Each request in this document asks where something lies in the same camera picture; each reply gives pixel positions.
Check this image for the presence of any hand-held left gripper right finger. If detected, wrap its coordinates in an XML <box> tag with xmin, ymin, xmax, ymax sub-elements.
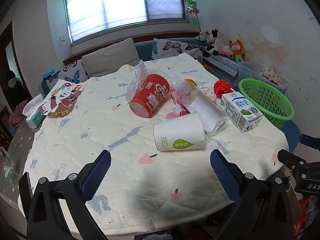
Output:
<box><xmin>210</xmin><ymin>149</ymin><xmax>293</xmax><ymax>240</ymax></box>

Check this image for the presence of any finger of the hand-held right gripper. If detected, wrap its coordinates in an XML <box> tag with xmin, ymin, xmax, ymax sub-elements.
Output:
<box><xmin>277</xmin><ymin>149</ymin><xmax>308</xmax><ymax>173</ymax></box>
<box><xmin>299</xmin><ymin>134</ymin><xmax>320</xmax><ymax>152</ymax></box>

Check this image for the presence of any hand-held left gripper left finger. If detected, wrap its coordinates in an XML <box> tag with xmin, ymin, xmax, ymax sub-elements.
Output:
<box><xmin>26</xmin><ymin>149</ymin><xmax>112</xmax><ymax>240</ymax></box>

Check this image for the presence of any green plastic basket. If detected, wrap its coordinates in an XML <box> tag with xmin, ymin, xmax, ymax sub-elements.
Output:
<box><xmin>238</xmin><ymin>78</ymin><xmax>294</xmax><ymax>128</ymax></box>

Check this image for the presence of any clear plastic cup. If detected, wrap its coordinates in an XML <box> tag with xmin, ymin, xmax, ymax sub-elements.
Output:
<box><xmin>190</xmin><ymin>85</ymin><xmax>229</xmax><ymax>138</ymax></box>

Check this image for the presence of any white paper cup green logo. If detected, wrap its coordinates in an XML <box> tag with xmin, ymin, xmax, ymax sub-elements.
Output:
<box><xmin>153</xmin><ymin>111</ymin><xmax>206</xmax><ymax>152</ymax></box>

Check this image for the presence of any white milk carton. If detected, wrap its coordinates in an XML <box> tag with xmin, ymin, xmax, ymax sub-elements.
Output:
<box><xmin>220</xmin><ymin>92</ymin><xmax>263</xmax><ymax>133</ymax></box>

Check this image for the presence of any plain white paper cup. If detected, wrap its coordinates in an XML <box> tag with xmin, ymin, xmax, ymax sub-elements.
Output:
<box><xmin>184</xmin><ymin>94</ymin><xmax>225</xmax><ymax>133</ymax></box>

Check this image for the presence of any pink wrapper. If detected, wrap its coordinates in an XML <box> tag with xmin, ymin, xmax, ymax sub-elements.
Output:
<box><xmin>165</xmin><ymin>102</ymin><xmax>190</xmax><ymax>120</ymax></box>

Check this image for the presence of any red foam fruit net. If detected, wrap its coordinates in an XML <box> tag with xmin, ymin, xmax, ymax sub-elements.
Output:
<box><xmin>213</xmin><ymin>79</ymin><xmax>234</xmax><ymax>96</ymax></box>

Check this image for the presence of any clear plastic egg-shaped tray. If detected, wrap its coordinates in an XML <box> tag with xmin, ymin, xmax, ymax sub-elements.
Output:
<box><xmin>171</xmin><ymin>79</ymin><xmax>200</xmax><ymax>105</ymax></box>

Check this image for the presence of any red paper noodle bowl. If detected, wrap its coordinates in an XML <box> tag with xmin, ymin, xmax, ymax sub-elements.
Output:
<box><xmin>129</xmin><ymin>71</ymin><xmax>173</xmax><ymax>118</ymax></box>

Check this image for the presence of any clear plastic blister pack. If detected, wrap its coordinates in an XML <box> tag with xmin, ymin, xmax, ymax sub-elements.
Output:
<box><xmin>126</xmin><ymin>60</ymin><xmax>150</xmax><ymax>103</ymax></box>

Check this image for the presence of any blue stool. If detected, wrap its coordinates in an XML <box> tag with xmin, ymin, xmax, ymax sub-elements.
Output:
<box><xmin>280</xmin><ymin>120</ymin><xmax>302</xmax><ymax>153</ymax></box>

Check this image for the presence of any cream printed quilt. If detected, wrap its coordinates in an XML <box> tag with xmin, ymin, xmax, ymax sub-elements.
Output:
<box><xmin>17</xmin><ymin>52</ymin><xmax>289</xmax><ymax>232</ymax></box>

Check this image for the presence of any black chair back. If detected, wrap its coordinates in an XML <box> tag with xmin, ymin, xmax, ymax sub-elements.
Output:
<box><xmin>17</xmin><ymin>172</ymin><xmax>34</xmax><ymax>203</ymax></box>

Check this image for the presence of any spotted cloth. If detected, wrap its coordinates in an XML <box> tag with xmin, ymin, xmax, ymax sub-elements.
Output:
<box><xmin>259</xmin><ymin>65</ymin><xmax>283</xmax><ymax>85</ymax></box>

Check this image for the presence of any grey knitted clothing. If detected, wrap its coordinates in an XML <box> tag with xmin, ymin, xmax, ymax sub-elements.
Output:
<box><xmin>135</xmin><ymin>232</ymin><xmax>173</xmax><ymax>240</ymax></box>

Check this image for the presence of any grey star mat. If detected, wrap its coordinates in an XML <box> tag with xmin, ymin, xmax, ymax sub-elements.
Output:
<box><xmin>6</xmin><ymin>120</ymin><xmax>45</xmax><ymax>205</ymax></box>

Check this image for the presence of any tissue pack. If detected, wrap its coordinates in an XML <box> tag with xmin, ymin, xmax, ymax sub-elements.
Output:
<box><xmin>22</xmin><ymin>94</ymin><xmax>48</xmax><ymax>129</ymax></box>

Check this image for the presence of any clear glass container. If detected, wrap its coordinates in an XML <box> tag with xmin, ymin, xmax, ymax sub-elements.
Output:
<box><xmin>0</xmin><ymin>146</ymin><xmax>19</xmax><ymax>190</ymax></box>

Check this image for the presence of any clear plastic storage box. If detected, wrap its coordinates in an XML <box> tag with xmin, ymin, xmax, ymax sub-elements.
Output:
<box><xmin>237</xmin><ymin>61</ymin><xmax>289</xmax><ymax>93</ymax></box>

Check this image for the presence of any pink cloth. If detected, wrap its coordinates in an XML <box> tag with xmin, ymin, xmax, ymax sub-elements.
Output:
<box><xmin>10</xmin><ymin>100</ymin><xmax>28</xmax><ymax>128</ymax></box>

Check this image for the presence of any blue butterfly pillow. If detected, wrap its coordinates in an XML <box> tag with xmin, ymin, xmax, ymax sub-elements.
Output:
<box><xmin>40</xmin><ymin>59</ymin><xmax>87</xmax><ymax>90</ymax></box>

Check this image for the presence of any black white patterned cloth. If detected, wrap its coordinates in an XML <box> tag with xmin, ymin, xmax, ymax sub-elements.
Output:
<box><xmin>204</xmin><ymin>55</ymin><xmax>239</xmax><ymax>77</ymax></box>

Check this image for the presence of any orange fox plush toy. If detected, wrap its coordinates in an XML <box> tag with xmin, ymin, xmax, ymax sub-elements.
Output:
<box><xmin>229</xmin><ymin>39</ymin><xmax>247</xmax><ymax>62</ymax></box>

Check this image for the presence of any beige cushion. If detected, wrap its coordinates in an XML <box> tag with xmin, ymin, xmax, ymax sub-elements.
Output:
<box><xmin>81</xmin><ymin>38</ymin><xmax>140</xmax><ymax>78</ymax></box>

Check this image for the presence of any dark jacket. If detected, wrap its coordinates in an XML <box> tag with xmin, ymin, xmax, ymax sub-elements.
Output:
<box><xmin>6</xmin><ymin>70</ymin><xmax>27</xmax><ymax>110</ymax></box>

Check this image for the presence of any pink pig plush toy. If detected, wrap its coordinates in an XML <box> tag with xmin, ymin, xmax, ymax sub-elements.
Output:
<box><xmin>220</xmin><ymin>45</ymin><xmax>234</xmax><ymax>57</ymax></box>

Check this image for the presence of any blue sofa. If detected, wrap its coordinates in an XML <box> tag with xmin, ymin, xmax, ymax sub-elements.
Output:
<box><xmin>37</xmin><ymin>39</ymin><xmax>240</xmax><ymax>98</ymax></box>

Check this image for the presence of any pink butterfly pillow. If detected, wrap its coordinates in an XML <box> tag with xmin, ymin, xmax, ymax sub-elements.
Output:
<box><xmin>151</xmin><ymin>38</ymin><xmax>204</xmax><ymax>62</ymax></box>

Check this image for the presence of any black white cow plush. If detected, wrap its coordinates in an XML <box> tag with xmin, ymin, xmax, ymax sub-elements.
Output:
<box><xmin>203</xmin><ymin>29</ymin><xmax>224</xmax><ymax>58</ymax></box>

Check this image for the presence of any dark wooden door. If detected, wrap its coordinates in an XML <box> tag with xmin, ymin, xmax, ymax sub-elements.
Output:
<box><xmin>0</xmin><ymin>21</ymin><xmax>28</xmax><ymax>120</ymax></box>

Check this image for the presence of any colourful pinwheel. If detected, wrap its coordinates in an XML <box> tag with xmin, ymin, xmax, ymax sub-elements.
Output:
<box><xmin>185</xmin><ymin>0</ymin><xmax>202</xmax><ymax>30</ymax></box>

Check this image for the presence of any window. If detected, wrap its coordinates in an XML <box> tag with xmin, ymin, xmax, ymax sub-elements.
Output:
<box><xmin>64</xmin><ymin>0</ymin><xmax>188</xmax><ymax>44</ymax></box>

